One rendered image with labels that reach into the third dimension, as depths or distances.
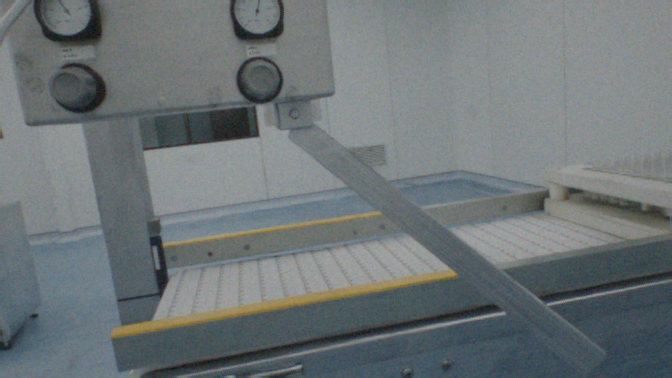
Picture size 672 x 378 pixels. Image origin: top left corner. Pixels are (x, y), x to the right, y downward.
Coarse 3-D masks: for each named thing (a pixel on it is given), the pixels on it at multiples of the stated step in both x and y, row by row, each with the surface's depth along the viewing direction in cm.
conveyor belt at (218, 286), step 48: (384, 240) 70; (480, 240) 65; (528, 240) 63; (576, 240) 61; (624, 240) 59; (192, 288) 58; (240, 288) 57; (288, 288) 55; (336, 288) 54; (576, 288) 49
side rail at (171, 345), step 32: (544, 256) 47; (576, 256) 46; (608, 256) 47; (640, 256) 48; (416, 288) 43; (448, 288) 44; (544, 288) 46; (224, 320) 40; (256, 320) 41; (288, 320) 41; (320, 320) 42; (352, 320) 43; (384, 320) 43; (128, 352) 39; (160, 352) 40; (192, 352) 40
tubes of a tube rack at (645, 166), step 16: (608, 160) 70; (624, 160) 69; (640, 160) 68; (656, 160) 67; (640, 176) 61; (656, 176) 58; (592, 192) 69; (624, 208) 64; (640, 208) 62; (656, 208) 59
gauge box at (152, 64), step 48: (0, 0) 31; (144, 0) 33; (192, 0) 33; (288, 0) 34; (48, 48) 32; (96, 48) 32; (144, 48) 33; (192, 48) 34; (240, 48) 34; (288, 48) 35; (48, 96) 32; (144, 96) 34; (192, 96) 34; (240, 96) 35; (288, 96) 35
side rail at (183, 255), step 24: (528, 192) 75; (576, 192) 76; (384, 216) 71; (456, 216) 73; (480, 216) 74; (216, 240) 66; (240, 240) 67; (264, 240) 68; (288, 240) 68; (312, 240) 69; (336, 240) 70; (168, 264) 65; (192, 264) 66
